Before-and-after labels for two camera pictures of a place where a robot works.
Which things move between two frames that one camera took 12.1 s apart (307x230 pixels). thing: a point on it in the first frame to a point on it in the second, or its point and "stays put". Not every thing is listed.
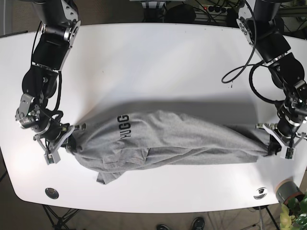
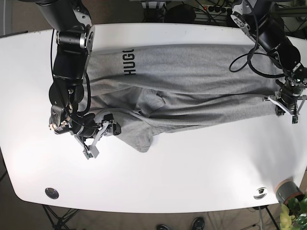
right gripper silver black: [50, 145] to [109, 128]
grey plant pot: [288, 189] stays put
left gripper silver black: [286, 137] to [293, 110]
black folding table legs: [58, 223] stays put
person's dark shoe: [161, 227] stays put
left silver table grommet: [52, 193] stays put
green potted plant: [293, 215] stays put
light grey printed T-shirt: [108, 147] to [143, 87]
